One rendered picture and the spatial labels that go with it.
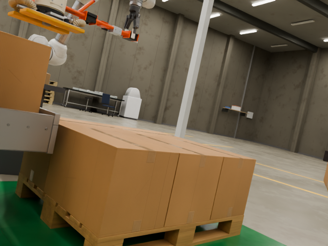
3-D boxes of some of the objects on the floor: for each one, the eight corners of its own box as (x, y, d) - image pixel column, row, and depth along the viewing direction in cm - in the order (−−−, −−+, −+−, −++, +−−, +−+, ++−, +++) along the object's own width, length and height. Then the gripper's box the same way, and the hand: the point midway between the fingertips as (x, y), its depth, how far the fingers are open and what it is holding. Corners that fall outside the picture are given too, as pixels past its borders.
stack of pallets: (50, 103, 1438) (54, 81, 1435) (53, 105, 1352) (57, 82, 1349) (16, 96, 1367) (20, 74, 1364) (17, 98, 1282) (22, 74, 1278)
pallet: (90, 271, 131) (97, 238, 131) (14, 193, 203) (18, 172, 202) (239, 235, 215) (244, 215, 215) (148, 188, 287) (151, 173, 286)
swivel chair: (107, 115, 1451) (112, 94, 1447) (114, 117, 1415) (119, 96, 1411) (97, 113, 1407) (102, 92, 1404) (105, 115, 1372) (109, 94, 1368)
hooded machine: (133, 118, 1650) (139, 89, 1645) (138, 120, 1590) (144, 90, 1584) (118, 116, 1610) (125, 86, 1604) (123, 117, 1549) (130, 86, 1543)
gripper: (122, 6, 224) (116, 37, 225) (140, 3, 209) (133, 36, 210) (130, 10, 229) (124, 40, 230) (148, 7, 214) (141, 39, 215)
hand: (129, 34), depth 220 cm, fingers closed on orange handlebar, 8 cm apart
